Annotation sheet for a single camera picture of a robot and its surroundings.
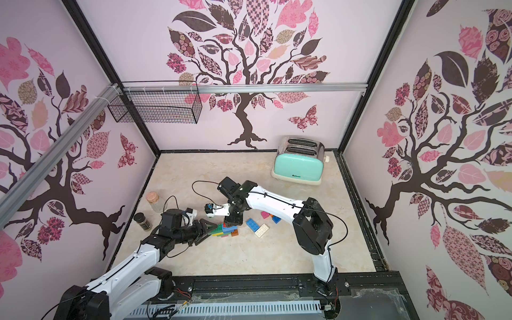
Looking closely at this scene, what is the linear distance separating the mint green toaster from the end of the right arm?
0.35m

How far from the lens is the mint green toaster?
0.97 metres

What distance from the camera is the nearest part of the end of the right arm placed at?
0.61m

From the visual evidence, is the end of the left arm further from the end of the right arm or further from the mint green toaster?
the mint green toaster
